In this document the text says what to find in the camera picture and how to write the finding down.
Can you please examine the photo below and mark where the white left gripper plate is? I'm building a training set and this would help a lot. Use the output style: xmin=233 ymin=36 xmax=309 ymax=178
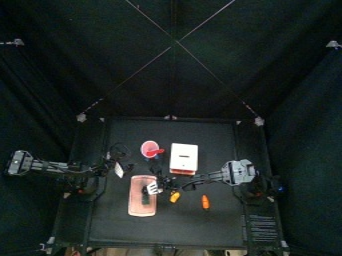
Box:
xmin=114 ymin=162 xmax=126 ymax=179

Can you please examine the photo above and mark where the pink rectangular tray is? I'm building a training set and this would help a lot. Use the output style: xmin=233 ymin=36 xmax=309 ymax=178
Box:
xmin=127 ymin=174 xmax=160 ymax=218

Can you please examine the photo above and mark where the yellow orange toy food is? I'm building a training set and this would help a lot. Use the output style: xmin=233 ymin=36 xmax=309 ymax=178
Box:
xmin=168 ymin=190 xmax=182 ymax=204

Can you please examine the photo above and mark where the red toy spoon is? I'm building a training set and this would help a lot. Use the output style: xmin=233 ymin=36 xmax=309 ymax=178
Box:
xmin=146 ymin=148 xmax=167 ymax=158

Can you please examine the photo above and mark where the red toy cup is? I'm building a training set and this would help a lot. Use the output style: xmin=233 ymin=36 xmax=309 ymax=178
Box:
xmin=139 ymin=140 xmax=162 ymax=159

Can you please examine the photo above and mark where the white box with red edge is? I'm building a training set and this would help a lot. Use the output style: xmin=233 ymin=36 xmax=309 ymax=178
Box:
xmin=168 ymin=142 xmax=201 ymax=176

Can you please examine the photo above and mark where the orange toy carrot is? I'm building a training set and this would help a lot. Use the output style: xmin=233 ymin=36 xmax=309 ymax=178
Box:
xmin=201 ymin=194 xmax=211 ymax=211

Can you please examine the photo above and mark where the white printed label sticker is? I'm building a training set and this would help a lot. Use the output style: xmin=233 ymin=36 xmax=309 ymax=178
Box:
xmin=247 ymin=214 xmax=278 ymax=243

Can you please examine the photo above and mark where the thin tan cord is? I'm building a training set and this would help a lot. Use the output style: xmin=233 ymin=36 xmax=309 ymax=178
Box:
xmin=123 ymin=0 xmax=259 ymax=118
xmin=82 ymin=0 xmax=237 ymax=114

